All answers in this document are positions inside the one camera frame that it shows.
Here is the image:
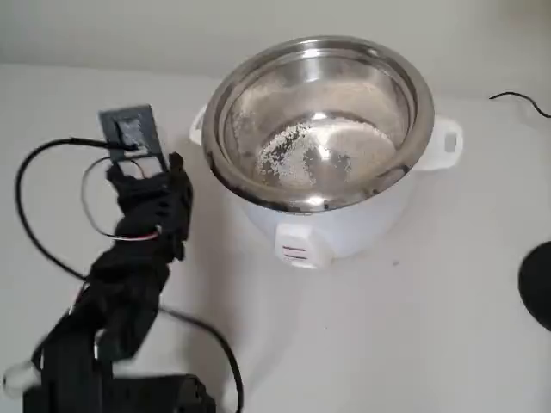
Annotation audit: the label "white rice cooker body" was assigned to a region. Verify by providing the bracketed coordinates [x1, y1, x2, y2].
[189, 107, 465, 271]

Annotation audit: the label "white rice grains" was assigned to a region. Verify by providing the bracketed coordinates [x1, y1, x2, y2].
[256, 118, 397, 190]

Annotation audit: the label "thin black cable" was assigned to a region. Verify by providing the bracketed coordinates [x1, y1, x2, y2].
[489, 90, 551, 118]

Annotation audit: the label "steel inner cooking pot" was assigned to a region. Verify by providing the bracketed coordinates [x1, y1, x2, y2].
[201, 36, 435, 212]

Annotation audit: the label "black round object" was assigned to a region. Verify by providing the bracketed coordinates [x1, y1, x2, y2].
[518, 241, 551, 332]

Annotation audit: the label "black camera cable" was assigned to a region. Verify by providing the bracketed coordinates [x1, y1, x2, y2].
[15, 136, 245, 413]

